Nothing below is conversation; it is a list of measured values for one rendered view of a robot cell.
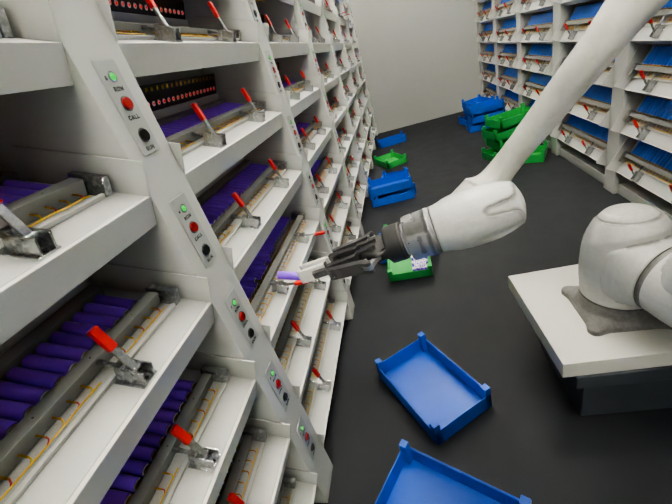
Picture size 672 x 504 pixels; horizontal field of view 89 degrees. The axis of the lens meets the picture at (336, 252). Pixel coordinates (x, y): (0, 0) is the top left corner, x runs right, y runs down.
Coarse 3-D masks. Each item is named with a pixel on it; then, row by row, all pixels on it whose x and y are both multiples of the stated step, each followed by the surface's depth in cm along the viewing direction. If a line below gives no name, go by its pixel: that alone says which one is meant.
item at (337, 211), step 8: (336, 192) 191; (344, 192) 193; (336, 200) 188; (344, 200) 189; (328, 208) 173; (336, 208) 179; (344, 208) 179; (328, 216) 165; (336, 216) 171; (344, 216) 172; (328, 224) 160; (336, 224) 164; (344, 224) 167; (336, 232) 157; (336, 240) 151
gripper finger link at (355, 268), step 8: (344, 264) 67; (352, 264) 66; (360, 264) 64; (368, 264) 63; (328, 272) 68; (336, 272) 67; (344, 272) 67; (352, 272) 66; (360, 272) 66; (368, 272) 64
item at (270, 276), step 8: (296, 224) 117; (296, 232) 115; (288, 240) 107; (280, 248) 103; (288, 248) 106; (280, 256) 99; (272, 264) 96; (280, 264) 98; (272, 272) 92; (264, 280) 89; (272, 280) 92; (264, 288) 86; (256, 296) 83; (264, 296) 86; (256, 304) 81; (256, 312) 81; (264, 312) 81
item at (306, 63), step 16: (272, 0) 151; (272, 16) 155; (288, 16) 154; (304, 16) 160; (288, 64) 164; (304, 64) 163; (320, 96) 169; (304, 112) 174; (320, 112) 173; (336, 144) 180; (352, 192) 200; (352, 208) 198
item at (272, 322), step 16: (288, 208) 125; (304, 208) 124; (288, 224) 121; (304, 224) 122; (272, 256) 103; (288, 256) 104; (304, 256) 105; (272, 304) 85; (288, 304) 89; (272, 320) 80; (272, 336) 76
